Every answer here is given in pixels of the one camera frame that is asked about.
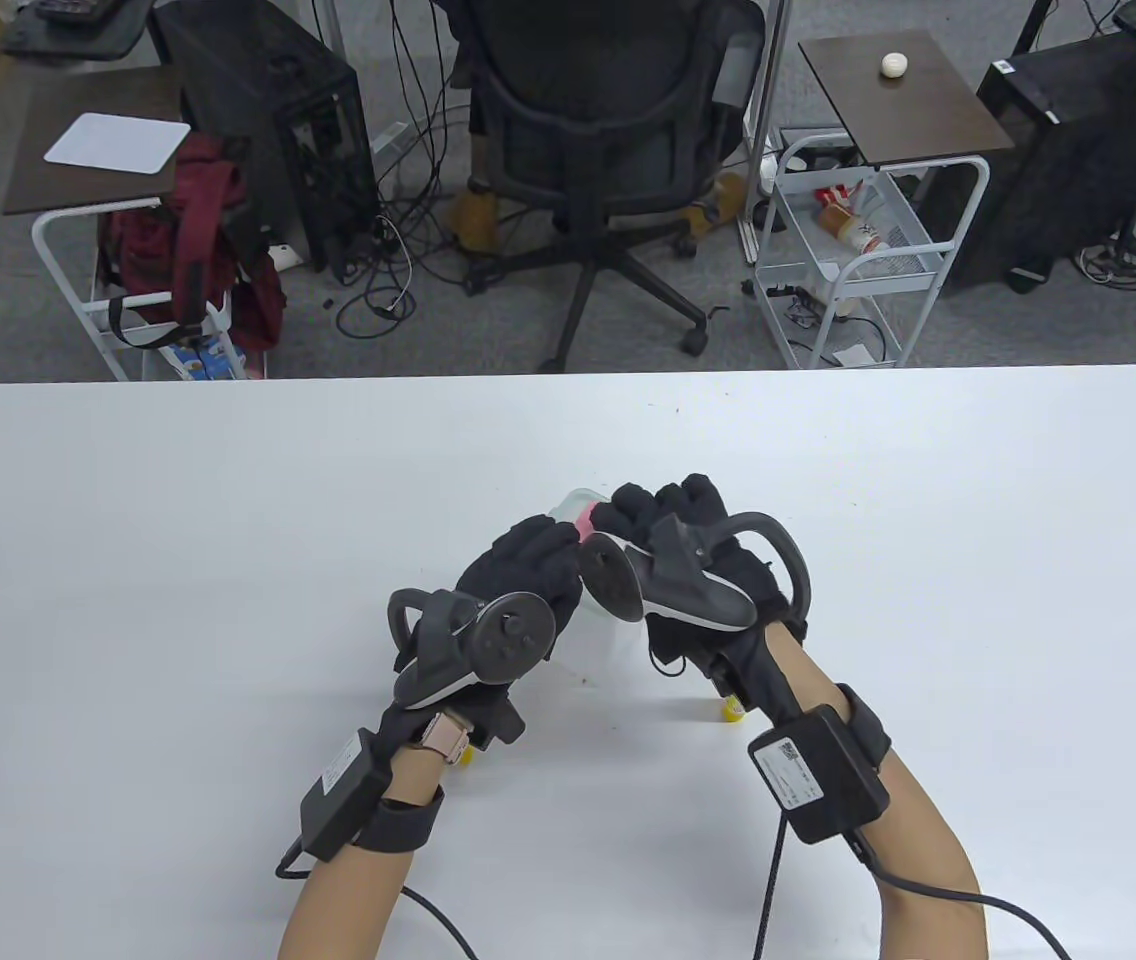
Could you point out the person's right hand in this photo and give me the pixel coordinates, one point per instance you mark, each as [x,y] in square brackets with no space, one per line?
[698,500]

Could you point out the person's left hand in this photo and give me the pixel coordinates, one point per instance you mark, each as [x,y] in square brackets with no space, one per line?
[523,555]

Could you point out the pink card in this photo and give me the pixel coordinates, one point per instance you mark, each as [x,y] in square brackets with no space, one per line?
[585,520]

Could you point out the clear plastic container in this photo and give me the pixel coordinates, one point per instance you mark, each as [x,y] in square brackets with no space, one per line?
[608,650]

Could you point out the liquid glue bottle yellow base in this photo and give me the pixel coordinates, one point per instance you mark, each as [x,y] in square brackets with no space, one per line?
[733,711]

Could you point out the black box on right forearm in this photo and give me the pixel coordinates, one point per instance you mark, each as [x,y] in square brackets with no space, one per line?
[818,775]

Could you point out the black box on left forearm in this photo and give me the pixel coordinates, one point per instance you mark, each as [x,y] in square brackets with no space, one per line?
[343,795]

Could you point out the person's right forearm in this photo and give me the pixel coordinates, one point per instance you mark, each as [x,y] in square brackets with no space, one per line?
[928,860]

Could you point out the person's left forearm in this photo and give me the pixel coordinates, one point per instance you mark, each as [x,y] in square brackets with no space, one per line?
[338,900]

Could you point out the grey left hand controller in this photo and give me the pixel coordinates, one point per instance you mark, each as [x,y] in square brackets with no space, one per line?
[508,635]

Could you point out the grey hand controller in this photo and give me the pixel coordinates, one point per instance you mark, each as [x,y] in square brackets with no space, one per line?
[688,590]
[508,635]

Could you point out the grey right hand controller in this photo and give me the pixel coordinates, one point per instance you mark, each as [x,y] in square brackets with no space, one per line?
[688,590]

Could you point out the pink wrist watch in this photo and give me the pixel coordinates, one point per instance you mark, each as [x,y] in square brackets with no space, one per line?
[443,738]

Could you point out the red white snack packet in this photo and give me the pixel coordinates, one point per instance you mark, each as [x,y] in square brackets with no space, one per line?
[863,225]

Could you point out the blue box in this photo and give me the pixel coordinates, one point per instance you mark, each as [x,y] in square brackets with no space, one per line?
[203,360]

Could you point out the black office chair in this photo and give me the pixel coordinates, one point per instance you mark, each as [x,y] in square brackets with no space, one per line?
[598,120]

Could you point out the white cart with brown top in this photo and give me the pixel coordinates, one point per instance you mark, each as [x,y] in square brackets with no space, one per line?
[78,190]
[908,110]

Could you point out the red backpack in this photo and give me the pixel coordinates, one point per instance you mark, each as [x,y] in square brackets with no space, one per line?
[198,220]

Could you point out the small white ball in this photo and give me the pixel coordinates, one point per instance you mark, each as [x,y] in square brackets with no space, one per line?
[894,65]

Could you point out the black computer tower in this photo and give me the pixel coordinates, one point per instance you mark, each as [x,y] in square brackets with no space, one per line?
[258,80]
[1078,140]

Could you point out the white mouse pad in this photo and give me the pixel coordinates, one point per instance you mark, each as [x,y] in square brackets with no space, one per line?
[118,142]

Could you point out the black keyboard tray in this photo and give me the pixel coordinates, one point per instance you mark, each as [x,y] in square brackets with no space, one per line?
[78,38]

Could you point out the black keyboard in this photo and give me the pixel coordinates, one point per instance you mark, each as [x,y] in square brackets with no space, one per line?
[73,8]

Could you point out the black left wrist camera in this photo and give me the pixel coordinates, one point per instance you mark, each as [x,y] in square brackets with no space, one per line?
[508,725]

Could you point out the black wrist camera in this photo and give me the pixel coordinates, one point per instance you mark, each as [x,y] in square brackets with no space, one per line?
[731,680]
[508,725]

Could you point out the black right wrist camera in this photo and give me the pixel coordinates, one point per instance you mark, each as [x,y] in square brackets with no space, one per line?
[731,680]

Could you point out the aluminium post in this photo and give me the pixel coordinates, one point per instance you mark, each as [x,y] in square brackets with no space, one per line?
[776,70]

